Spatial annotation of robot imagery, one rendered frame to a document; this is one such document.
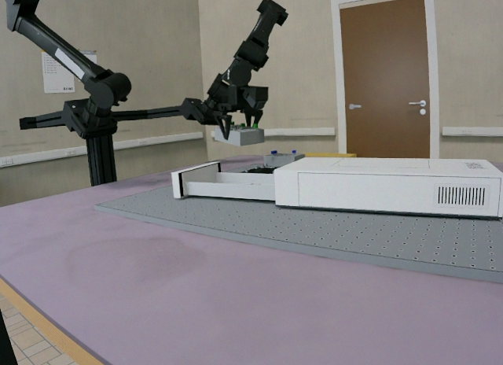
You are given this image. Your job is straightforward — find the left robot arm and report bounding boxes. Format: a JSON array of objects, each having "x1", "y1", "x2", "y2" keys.
[{"x1": 193, "y1": 0, "x2": 288, "y2": 121}]

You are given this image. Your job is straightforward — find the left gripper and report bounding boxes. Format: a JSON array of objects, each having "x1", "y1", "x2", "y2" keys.
[{"x1": 214, "y1": 103, "x2": 263, "y2": 140}]

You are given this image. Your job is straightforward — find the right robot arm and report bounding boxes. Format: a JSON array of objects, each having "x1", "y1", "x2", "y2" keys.
[{"x1": 5, "y1": 0, "x2": 131, "y2": 134}]

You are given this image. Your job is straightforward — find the white cooling block with round holes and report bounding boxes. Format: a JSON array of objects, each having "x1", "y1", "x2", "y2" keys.
[{"x1": 215, "y1": 125, "x2": 265, "y2": 146}]

